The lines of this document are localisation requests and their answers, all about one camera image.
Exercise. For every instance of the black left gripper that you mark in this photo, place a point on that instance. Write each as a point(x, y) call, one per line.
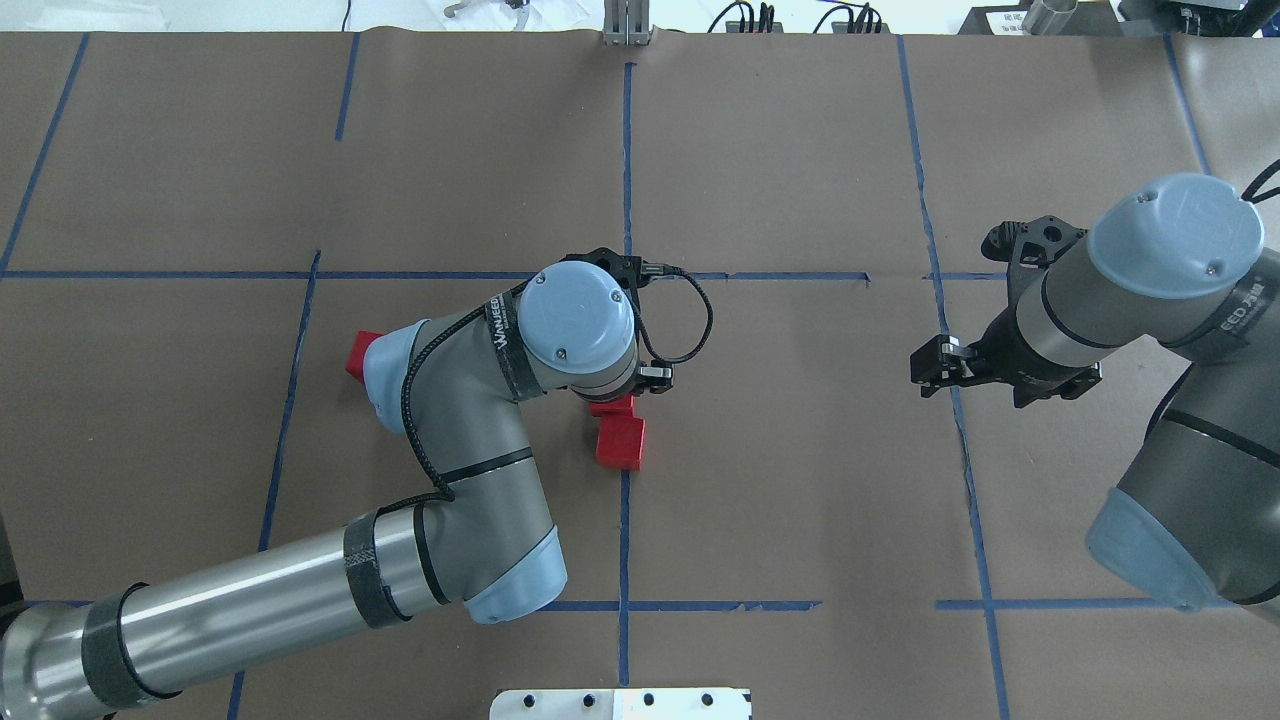
point(655, 376)

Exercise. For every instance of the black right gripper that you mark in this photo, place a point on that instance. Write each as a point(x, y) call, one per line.
point(1020, 362)

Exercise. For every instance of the red block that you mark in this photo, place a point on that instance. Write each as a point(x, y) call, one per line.
point(355, 362)
point(621, 406)

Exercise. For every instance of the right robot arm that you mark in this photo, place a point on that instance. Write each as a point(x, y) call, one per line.
point(1181, 261)

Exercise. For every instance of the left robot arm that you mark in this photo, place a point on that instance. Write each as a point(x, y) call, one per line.
point(477, 535)

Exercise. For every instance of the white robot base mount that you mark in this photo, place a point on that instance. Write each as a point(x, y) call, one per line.
point(624, 703)

